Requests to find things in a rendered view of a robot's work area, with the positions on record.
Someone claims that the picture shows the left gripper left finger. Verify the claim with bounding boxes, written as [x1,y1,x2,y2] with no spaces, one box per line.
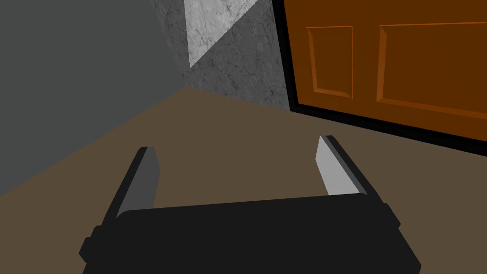
[102,146,161,228]

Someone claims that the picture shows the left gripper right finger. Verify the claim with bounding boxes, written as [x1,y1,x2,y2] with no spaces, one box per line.
[315,134,383,204]

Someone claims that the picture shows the orange panelled door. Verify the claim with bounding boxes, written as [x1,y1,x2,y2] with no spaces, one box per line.
[283,0,487,142]

